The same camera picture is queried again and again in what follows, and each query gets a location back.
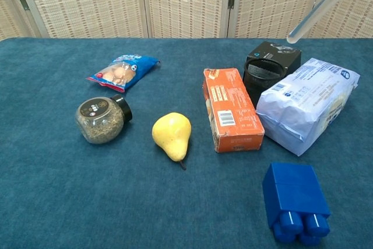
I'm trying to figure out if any clear plastic test tube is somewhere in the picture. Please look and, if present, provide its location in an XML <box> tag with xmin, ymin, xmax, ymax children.
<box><xmin>286</xmin><ymin>0</ymin><xmax>363</xmax><ymax>44</ymax></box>

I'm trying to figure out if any white blue plastic package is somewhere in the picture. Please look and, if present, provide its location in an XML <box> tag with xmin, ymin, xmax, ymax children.
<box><xmin>256</xmin><ymin>57</ymin><xmax>361</xmax><ymax>157</ymax></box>

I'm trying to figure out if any glass spice jar black lid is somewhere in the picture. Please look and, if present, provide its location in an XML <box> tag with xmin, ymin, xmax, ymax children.
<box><xmin>75</xmin><ymin>94</ymin><xmax>133</xmax><ymax>145</ymax></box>

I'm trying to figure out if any black cardboard box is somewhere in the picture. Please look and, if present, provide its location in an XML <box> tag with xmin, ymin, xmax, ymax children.
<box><xmin>246</xmin><ymin>41</ymin><xmax>302</xmax><ymax>75</ymax></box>

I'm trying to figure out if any black mesh pen holder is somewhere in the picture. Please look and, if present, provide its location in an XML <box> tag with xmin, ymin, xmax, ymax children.
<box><xmin>242</xmin><ymin>58</ymin><xmax>287</xmax><ymax>108</ymax></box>

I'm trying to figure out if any woven folding screen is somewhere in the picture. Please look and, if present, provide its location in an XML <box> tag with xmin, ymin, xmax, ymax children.
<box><xmin>0</xmin><ymin>0</ymin><xmax>373</xmax><ymax>40</ymax></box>

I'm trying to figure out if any orange cardboard box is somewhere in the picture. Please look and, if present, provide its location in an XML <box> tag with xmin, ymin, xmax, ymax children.
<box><xmin>203</xmin><ymin>67</ymin><xmax>266</xmax><ymax>153</ymax></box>

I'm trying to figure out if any blue plastic building block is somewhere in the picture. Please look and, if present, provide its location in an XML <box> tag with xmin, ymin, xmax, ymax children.
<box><xmin>262</xmin><ymin>162</ymin><xmax>332</xmax><ymax>246</ymax></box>

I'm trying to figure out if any yellow pear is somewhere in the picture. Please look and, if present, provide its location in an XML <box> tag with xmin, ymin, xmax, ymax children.
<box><xmin>152</xmin><ymin>111</ymin><xmax>192</xmax><ymax>171</ymax></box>

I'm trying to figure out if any blue snack bag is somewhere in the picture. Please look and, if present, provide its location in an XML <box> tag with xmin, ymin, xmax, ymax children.
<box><xmin>86</xmin><ymin>54</ymin><xmax>161</xmax><ymax>93</ymax></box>

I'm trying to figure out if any blue table cloth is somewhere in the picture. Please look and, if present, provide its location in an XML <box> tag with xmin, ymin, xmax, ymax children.
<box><xmin>0</xmin><ymin>37</ymin><xmax>373</xmax><ymax>249</ymax></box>

